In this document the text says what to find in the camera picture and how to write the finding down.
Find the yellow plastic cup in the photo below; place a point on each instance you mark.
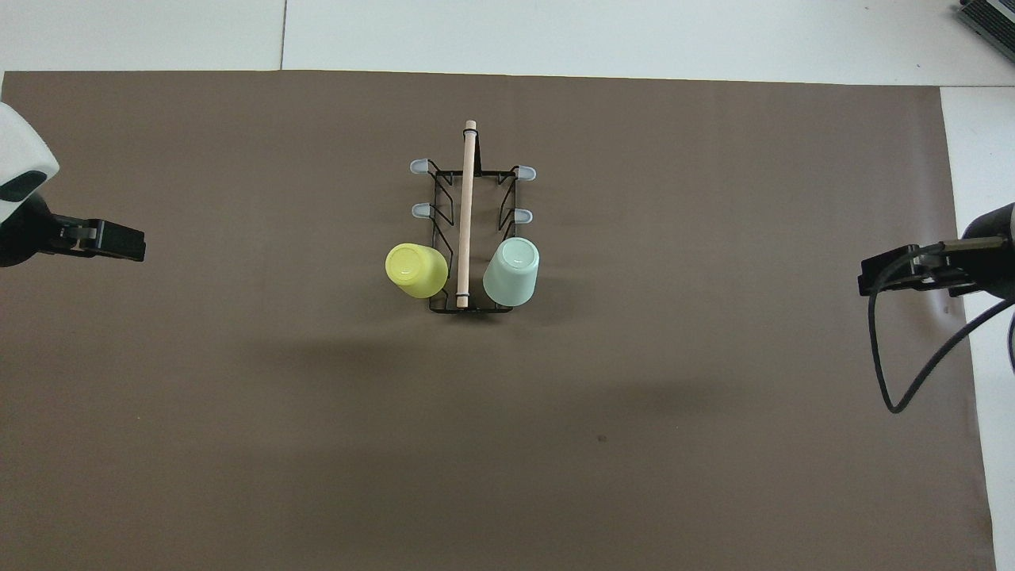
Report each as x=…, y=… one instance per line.
x=416, y=270

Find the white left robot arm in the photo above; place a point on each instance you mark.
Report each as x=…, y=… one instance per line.
x=20, y=159

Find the pale green plastic cup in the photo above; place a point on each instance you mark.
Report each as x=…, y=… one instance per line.
x=514, y=274

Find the grey ribbed device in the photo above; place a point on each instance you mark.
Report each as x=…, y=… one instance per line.
x=991, y=17

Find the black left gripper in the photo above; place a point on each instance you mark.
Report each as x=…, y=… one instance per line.
x=24, y=234

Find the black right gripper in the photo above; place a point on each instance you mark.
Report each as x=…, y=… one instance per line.
x=991, y=230

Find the brown table mat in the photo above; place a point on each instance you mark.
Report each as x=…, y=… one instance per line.
x=476, y=444

